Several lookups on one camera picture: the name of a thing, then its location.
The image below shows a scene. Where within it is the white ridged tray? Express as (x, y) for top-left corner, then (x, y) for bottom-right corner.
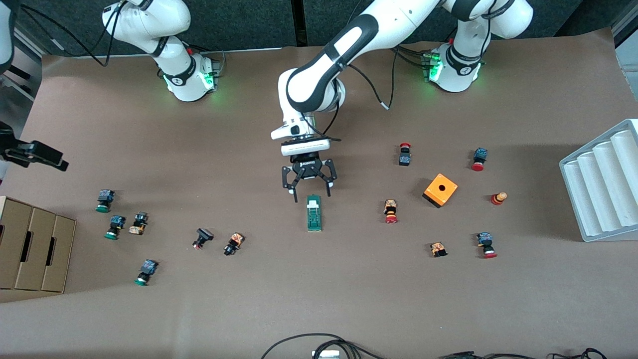
(559, 118), (638, 243)

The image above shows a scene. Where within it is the green mushroom push button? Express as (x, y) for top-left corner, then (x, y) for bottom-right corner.
(134, 259), (159, 287)
(96, 189), (116, 213)
(104, 215), (126, 240)

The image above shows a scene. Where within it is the grey metal frame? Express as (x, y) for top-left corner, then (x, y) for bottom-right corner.
(0, 30), (43, 130)
(612, 7), (638, 60)

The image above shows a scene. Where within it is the black selector switch pale block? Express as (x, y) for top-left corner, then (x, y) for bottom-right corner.
(128, 211), (149, 236)

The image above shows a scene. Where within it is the black selector switch orange block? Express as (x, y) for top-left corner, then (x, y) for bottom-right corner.
(223, 232), (245, 257)

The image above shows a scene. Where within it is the orange button enclosure box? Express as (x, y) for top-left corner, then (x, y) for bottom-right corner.
(422, 173), (459, 209)

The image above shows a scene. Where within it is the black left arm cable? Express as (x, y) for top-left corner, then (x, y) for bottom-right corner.
(319, 45), (399, 145)

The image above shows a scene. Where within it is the brown cardboard box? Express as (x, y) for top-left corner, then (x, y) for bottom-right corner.
(41, 214), (77, 294)
(0, 195), (33, 290)
(15, 206), (56, 292)

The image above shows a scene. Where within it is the black base cable bundle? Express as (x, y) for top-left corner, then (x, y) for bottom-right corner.
(394, 45), (432, 70)

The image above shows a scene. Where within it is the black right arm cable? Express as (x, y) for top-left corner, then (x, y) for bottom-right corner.
(17, 0), (150, 67)

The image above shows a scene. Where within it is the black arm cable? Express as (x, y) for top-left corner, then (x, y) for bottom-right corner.
(17, 0), (150, 67)
(319, 45), (399, 145)

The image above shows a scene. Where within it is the thin black cable bundle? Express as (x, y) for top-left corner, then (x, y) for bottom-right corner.
(439, 348), (609, 359)

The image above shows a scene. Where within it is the black looped cable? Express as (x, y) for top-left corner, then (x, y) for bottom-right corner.
(260, 333), (384, 359)

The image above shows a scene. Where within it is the black square head switch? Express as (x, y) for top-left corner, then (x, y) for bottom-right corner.
(192, 228), (215, 250)

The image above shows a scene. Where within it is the brown paper table cover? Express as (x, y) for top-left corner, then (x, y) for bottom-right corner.
(0, 27), (638, 359)

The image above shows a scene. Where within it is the green load switch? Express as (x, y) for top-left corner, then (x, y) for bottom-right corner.
(306, 194), (323, 232)

